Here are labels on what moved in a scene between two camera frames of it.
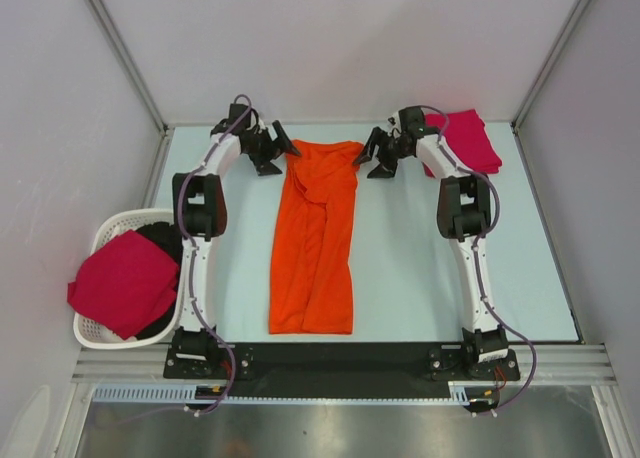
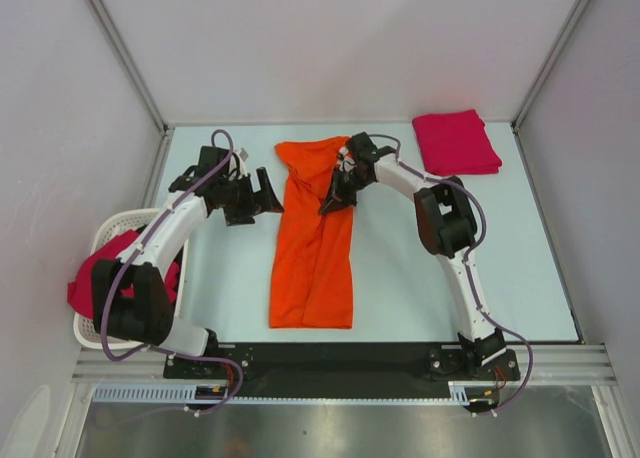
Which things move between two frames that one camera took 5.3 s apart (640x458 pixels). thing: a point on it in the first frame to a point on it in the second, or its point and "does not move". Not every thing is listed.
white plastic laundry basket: x=101 y=336 does not move
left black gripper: x=282 y=144 to x=262 y=201
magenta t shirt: x=467 y=139 does not move
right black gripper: x=387 y=168 to x=337 y=197
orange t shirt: x=312 y=274 does not move
